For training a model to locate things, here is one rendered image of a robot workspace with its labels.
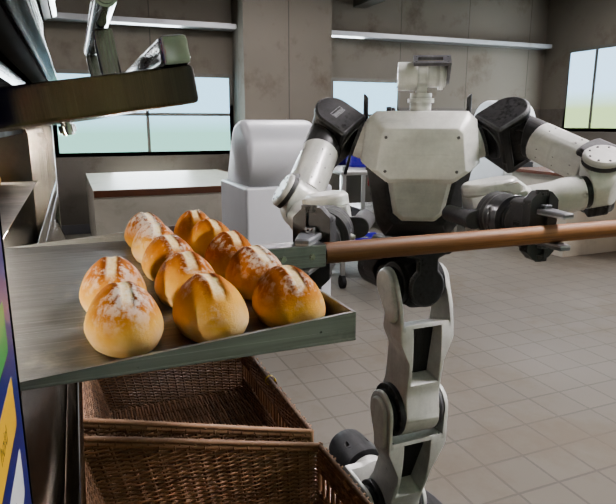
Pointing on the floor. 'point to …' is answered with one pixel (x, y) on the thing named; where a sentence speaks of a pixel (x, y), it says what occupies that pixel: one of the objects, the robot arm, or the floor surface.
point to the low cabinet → (151, 196)
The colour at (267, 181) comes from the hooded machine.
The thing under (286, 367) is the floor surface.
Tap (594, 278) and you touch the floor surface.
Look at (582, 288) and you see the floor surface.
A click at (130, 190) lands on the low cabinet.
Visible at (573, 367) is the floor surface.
